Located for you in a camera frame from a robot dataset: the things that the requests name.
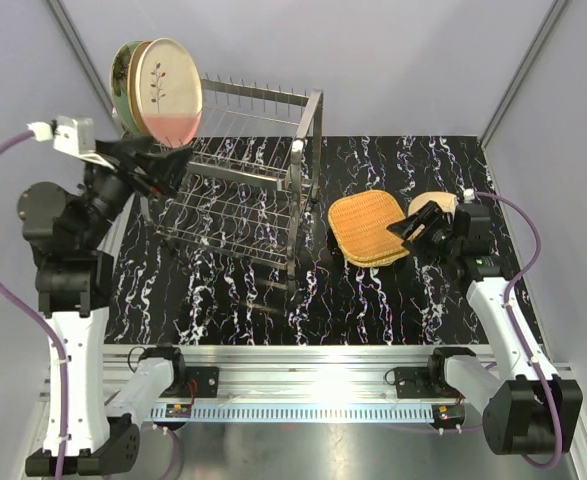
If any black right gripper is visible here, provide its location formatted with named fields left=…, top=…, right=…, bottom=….
left=387, top=201, right=462, bottom=266

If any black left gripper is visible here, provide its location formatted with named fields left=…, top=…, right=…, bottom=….
left=78, top=134, right=194, bottom=248

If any wooden plate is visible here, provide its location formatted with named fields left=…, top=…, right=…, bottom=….
left=327, top=190, right=410, bottom=260

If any cream and pink plate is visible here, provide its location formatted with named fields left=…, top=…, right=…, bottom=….
left=134, top=38, right=203, bottom=148

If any mint green flower plate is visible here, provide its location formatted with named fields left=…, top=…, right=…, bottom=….
left=110, top=41, right=141, bottom=135

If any peach bird plate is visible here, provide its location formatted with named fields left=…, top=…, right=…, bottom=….
left=126, top=40, right=151, bottom=136
left=406, top=191, right=460, bottom=221

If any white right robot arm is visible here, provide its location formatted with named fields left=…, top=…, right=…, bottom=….
left=387, top=200, right=583, bottom=465

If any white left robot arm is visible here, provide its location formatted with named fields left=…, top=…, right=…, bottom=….
left=17, top=137, right=191, bottom=479

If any stainless steel dish rack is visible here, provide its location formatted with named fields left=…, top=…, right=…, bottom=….
left=123, top=77, right=324, bottom=292

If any black marble pattern mat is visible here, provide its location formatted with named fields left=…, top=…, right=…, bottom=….
left=106, top=136, right=494, bottom=346

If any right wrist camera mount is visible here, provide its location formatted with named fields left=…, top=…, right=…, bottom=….
left=462, top=188, right=476, bottom=203

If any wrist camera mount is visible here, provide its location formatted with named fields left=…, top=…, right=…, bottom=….
left=27, top=115, right=115, bottom=170
left=462, top=188, right=476, bottom=203

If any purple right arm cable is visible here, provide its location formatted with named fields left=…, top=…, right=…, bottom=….
left=387, top=192, right=567, bottom=469

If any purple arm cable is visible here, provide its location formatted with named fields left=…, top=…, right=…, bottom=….
left=387, top=192, right=567, bottom=469
left=0, top=127, right=182, bottom=480

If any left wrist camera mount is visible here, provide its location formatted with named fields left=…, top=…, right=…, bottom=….
left=27, top=115, right=115, bottom=170

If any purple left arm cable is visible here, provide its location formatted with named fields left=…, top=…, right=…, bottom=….
left=0, top=127, right=182, bottom=480

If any aluminium mounting rail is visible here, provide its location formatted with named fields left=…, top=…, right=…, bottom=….
left=37, top=344, right=587, bottom=424

